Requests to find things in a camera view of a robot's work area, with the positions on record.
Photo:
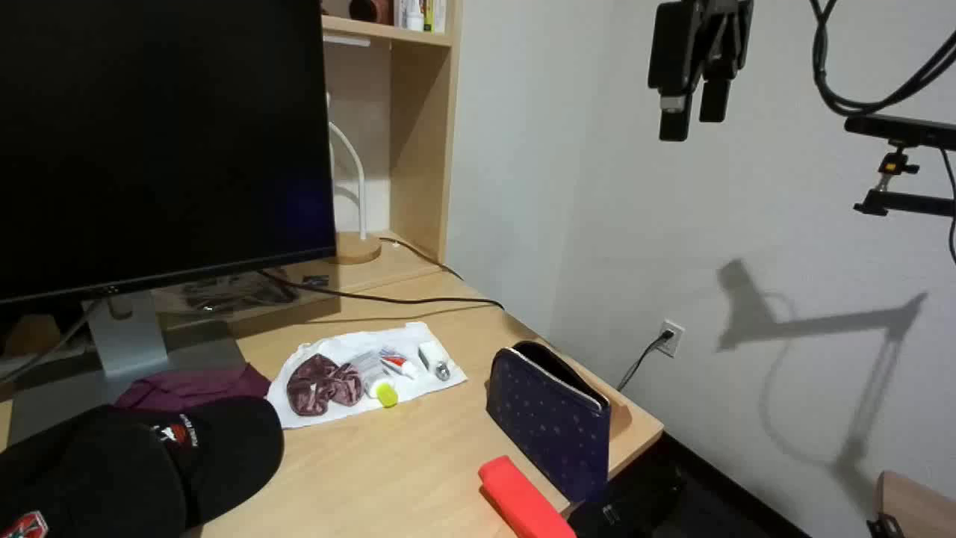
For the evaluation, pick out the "white wall outlet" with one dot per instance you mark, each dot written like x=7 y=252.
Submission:
x=672 y=337

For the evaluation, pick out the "white red toothpaste tube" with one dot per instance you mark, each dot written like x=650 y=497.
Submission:
x=399 y=362

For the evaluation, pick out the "purple cloth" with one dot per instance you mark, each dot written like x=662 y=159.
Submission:
x=197 y=389

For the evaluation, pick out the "wooden shelf unit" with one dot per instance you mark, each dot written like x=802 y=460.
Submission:
x=420 y=150

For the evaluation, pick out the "black computer monitor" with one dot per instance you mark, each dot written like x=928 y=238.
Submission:
x=149 y=129

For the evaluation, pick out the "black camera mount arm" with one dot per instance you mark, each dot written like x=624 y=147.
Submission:
x=898 y=129

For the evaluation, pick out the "clear plastic snack bag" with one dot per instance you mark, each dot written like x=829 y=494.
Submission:
x=345 y=348

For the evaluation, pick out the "silver monitor stand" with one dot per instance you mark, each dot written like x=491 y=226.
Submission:
x=124 y=334

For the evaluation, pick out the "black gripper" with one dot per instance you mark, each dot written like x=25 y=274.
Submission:
x=698 y=35

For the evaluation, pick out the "black cap with red logo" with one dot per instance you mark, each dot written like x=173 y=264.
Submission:
x=100 y=479

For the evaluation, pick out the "white gooseneck desk lamp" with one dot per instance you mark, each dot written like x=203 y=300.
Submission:
x=355 y=249

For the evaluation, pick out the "navy star print pouch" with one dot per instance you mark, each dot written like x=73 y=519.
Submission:
x=547 y=422

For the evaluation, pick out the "black bag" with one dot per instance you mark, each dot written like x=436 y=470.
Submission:
x=675 y=497

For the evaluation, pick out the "maroon scrunchie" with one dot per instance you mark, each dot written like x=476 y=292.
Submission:
x=315 y=385

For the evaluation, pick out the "yellow-green small ball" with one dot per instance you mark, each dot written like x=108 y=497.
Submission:
x=387 y=397

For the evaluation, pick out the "red plastic object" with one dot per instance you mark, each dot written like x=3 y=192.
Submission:
x=517 y=497

